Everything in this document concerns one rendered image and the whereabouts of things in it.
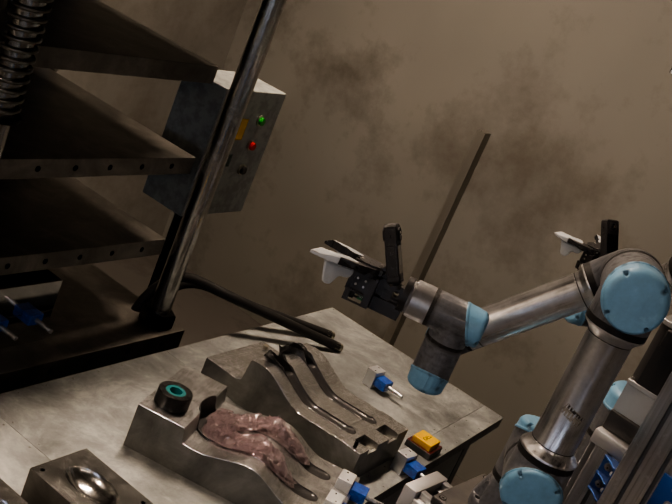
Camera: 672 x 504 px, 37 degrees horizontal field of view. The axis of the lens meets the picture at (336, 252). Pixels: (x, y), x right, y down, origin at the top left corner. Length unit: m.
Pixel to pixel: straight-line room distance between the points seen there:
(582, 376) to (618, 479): 0.39
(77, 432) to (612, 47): 2.70
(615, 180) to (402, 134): 1.03
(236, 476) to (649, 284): 0.98
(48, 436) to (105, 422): 0.16
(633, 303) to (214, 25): 3.67
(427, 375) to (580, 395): 0.28
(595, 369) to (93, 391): 1.20
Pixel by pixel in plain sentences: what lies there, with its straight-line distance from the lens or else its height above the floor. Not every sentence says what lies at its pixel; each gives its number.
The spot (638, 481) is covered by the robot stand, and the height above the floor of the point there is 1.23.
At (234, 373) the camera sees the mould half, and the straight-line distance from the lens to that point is 2.65.
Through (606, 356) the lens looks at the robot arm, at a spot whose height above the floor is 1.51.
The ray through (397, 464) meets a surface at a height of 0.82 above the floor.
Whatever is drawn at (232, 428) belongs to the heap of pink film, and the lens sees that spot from 2.33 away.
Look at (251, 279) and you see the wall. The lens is 5.15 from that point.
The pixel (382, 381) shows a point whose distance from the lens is 3.00.
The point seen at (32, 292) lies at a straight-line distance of 2.53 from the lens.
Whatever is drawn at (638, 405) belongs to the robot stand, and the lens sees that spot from 2.26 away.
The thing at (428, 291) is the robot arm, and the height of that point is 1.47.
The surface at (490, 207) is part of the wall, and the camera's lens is 4.37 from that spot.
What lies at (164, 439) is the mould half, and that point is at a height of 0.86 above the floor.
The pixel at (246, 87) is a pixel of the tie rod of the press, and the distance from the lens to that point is 2.66.
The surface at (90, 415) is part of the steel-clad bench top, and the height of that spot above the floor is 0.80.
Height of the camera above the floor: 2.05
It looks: 18 degrees down
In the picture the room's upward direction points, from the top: 23 degrees clockwise
